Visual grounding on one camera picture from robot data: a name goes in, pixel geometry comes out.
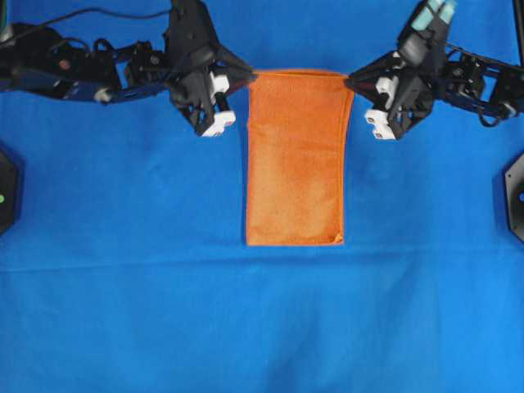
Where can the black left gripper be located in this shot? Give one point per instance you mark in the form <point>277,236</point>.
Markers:
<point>201,96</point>

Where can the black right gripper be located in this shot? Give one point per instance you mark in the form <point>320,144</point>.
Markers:
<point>401,99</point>

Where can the orange towel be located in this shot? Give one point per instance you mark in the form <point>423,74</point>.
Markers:
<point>297,126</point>

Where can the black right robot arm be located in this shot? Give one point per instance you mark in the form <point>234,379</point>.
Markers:
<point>491,89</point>

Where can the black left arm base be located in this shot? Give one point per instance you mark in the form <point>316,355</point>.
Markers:
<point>12,187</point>

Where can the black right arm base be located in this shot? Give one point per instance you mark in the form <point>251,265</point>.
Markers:
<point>513,183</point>

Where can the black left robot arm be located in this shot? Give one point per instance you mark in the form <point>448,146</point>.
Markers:
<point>44,63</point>

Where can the blue table cloth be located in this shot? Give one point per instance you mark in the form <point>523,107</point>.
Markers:
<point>128,270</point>

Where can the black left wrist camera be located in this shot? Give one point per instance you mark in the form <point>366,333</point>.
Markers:
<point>191,42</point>

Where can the right wrist camera teal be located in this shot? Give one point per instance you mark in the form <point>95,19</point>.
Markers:
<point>421,43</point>

